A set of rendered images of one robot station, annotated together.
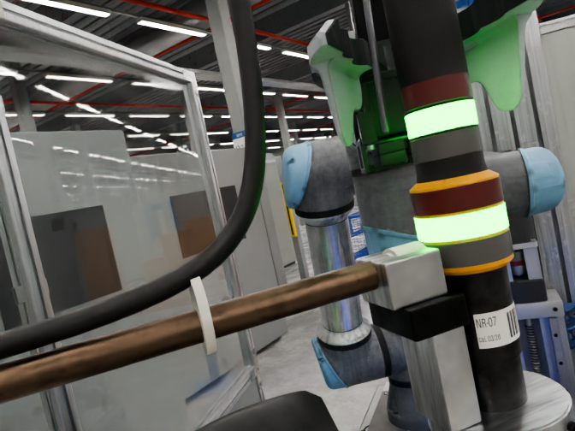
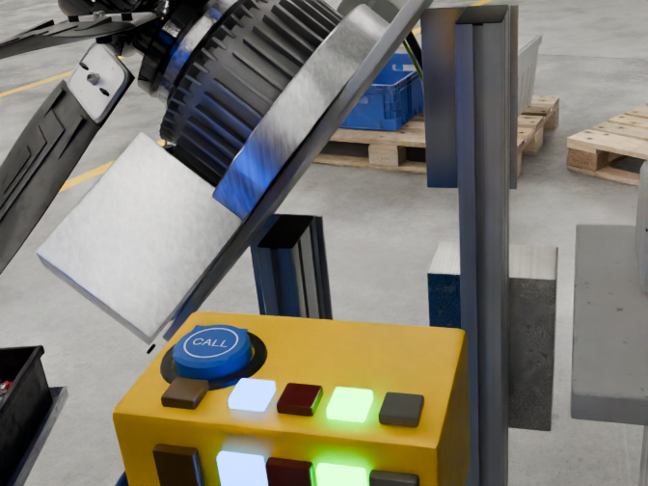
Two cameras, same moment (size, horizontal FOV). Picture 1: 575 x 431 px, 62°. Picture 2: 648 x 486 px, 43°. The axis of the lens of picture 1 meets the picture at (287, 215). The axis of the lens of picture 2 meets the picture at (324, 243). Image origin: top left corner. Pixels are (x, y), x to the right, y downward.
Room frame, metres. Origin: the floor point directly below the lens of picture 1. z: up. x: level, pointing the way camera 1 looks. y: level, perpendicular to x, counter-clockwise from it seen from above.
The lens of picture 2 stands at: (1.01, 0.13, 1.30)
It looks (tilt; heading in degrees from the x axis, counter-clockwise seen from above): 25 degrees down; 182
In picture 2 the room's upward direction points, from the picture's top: 6 degrees counter-clockwise
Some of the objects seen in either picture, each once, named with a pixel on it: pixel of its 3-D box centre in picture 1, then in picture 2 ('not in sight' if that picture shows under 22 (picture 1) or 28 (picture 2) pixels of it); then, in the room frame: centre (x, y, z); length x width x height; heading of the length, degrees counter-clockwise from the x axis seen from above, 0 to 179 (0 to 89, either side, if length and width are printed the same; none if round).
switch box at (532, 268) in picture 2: not in sight; (494, 335); (0.12, 0.30, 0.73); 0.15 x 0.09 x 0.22; 73
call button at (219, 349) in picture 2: not in sight; (212, 353); (0.65, 0.05, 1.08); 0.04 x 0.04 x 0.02
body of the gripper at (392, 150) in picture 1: (396, 107); not in sight; (0.36, -0.10, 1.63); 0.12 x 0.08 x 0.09; 174
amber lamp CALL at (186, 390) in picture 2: not in sight; (185, 392); (0.69, 0.04, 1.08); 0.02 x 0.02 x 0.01; 73
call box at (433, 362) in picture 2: not in sight; (306, 446); (0.67, 0.10, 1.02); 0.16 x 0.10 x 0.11; 73
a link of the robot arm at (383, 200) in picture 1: (409, 209); not in sight; (0.52, -0.13, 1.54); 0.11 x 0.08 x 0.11; 95
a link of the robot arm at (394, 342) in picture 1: (404, 341); not in sight; (1.03, -0.20, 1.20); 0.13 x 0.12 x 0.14; 95
